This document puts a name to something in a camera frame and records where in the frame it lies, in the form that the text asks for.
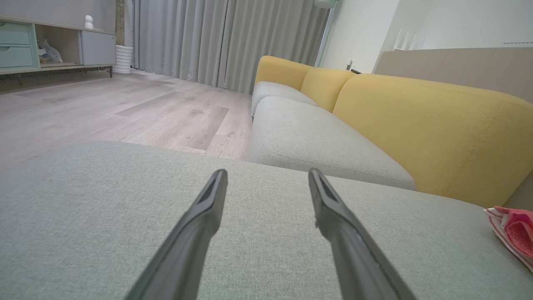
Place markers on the large grey sofa chaise seat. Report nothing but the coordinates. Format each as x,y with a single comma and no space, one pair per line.
83,208

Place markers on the low TV cabinet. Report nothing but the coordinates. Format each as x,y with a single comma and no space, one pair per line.
98,48

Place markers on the yellow sofa backrest cushion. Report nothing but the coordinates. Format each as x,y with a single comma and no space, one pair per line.
325,87
279,71

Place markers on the clutter on cabinet shelf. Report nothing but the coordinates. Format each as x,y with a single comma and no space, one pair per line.
50,53

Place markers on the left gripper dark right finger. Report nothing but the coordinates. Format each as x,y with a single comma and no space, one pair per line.
349,250

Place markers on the grey pleated curtains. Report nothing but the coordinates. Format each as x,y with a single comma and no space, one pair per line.
208,41

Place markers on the mint green cabinet drawer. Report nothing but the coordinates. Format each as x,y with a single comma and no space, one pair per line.
14,34
16,57

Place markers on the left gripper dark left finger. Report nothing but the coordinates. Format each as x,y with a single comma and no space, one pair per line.
191,241

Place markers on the small white figurine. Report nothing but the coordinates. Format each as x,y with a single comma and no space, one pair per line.
88,23

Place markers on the white upright boards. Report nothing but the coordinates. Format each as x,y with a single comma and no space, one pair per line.
410,41

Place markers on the wide yellow sofa backrest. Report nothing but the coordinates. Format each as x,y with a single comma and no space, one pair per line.
437,133

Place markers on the beige counter panel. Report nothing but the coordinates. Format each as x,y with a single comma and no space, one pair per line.
458,66

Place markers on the red jersey with number print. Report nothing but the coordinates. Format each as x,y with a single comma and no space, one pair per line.
518,233

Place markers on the white ribbed plant pot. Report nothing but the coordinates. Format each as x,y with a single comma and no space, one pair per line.
123,60

